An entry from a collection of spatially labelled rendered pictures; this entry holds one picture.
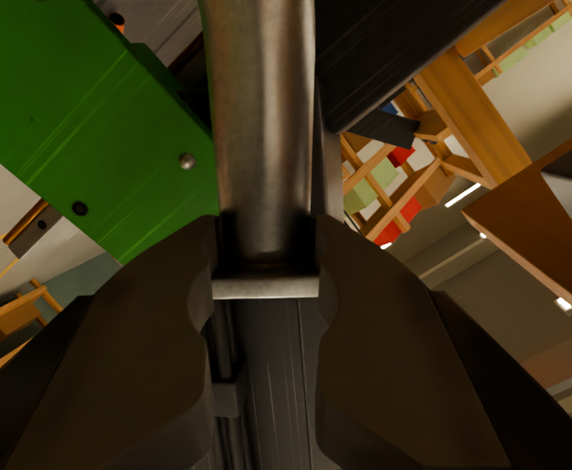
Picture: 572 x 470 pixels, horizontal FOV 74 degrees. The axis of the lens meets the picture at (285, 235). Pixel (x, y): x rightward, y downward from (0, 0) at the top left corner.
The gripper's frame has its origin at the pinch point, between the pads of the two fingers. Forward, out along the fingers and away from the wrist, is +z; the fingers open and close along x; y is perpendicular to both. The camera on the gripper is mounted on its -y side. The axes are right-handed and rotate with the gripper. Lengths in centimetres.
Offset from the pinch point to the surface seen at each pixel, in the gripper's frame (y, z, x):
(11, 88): -1.6, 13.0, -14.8
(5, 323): 374, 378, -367
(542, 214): 19, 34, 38
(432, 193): 160, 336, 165
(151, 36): 0, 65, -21
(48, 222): 13.7, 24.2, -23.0
